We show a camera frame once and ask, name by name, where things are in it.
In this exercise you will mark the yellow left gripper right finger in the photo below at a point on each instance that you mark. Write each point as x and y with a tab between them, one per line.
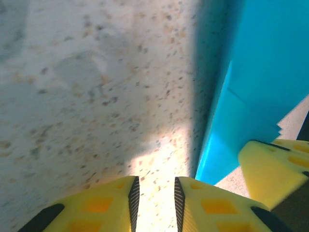
217	207

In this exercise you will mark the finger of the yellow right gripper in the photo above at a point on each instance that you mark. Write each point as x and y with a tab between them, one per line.
268	174

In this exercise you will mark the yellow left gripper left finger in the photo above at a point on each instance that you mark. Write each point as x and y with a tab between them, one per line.
96	207

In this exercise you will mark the blue paper sheet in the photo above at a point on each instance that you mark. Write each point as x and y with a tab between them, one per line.
265	60

